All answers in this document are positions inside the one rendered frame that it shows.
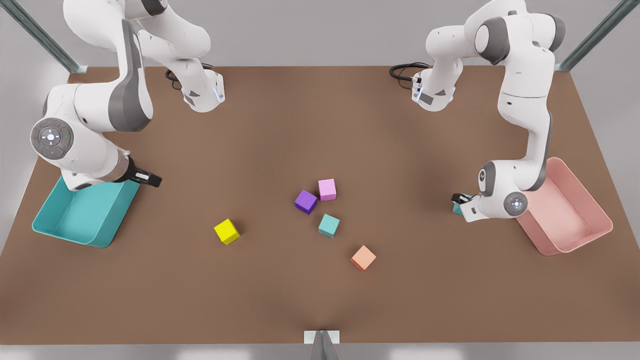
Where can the silver frame post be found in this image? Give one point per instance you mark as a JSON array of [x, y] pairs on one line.
[[595, 37], [45, 40], [321, 345]]

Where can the pink tray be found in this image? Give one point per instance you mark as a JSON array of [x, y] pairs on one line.
[[565, 210]]

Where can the purple cube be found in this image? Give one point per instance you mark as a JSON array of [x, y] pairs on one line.
[[305, 201]]

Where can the orange cube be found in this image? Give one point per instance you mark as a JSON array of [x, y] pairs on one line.
[[363, 258]]

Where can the pink cube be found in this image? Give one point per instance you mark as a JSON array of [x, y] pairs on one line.
[[327, 189]]

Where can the blue cube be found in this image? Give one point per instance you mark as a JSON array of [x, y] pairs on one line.
[[457, 209], [329, 225]]

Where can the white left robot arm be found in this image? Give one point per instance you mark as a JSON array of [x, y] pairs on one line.
[[525, 75]]

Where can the teal tray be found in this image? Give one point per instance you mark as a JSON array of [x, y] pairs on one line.
[[85, 215]]

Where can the yellow cube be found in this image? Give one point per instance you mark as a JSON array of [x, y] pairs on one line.
[[227, 232]]

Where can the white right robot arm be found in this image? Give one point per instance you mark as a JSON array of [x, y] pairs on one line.
[[90, 107]]

